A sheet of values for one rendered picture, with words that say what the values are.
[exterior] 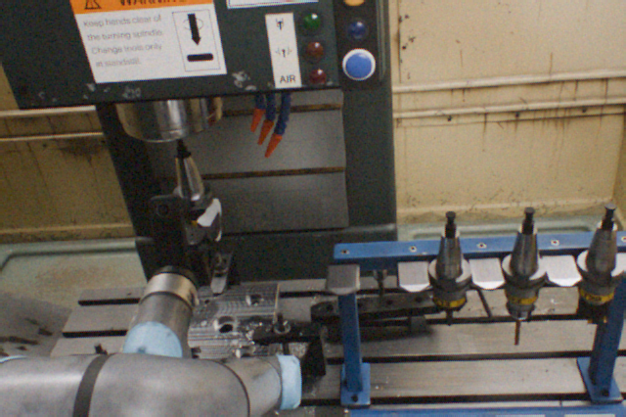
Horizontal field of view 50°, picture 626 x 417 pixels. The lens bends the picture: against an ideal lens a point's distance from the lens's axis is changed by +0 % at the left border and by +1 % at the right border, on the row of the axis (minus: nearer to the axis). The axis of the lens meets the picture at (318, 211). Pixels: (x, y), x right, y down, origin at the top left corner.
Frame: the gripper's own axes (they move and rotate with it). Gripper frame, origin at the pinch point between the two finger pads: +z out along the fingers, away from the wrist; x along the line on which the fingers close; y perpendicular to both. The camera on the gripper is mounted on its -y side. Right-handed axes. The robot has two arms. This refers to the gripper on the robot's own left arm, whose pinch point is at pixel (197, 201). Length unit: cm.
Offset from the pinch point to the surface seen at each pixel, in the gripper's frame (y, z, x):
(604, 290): 9, -16, 63
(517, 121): 33, 81, 71
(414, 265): 6.5, -11.8, 35.8
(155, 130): -18.5, -9.0, -0.5
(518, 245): 1, -15, 51
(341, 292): 6.6, -17.1, 24.5
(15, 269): 70, 71, -90
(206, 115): -18.7, -5.7, 6.5
